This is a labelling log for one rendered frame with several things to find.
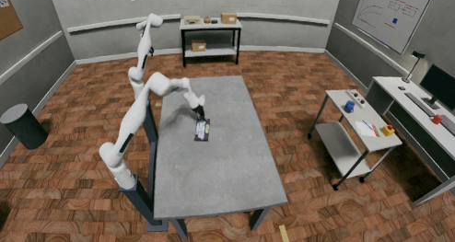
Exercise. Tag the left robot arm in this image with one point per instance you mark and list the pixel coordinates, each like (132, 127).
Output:
(136, 74)

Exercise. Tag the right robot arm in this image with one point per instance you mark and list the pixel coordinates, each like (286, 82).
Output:
(134, 118)

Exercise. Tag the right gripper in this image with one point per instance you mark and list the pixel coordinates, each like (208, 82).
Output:
(200, 112)

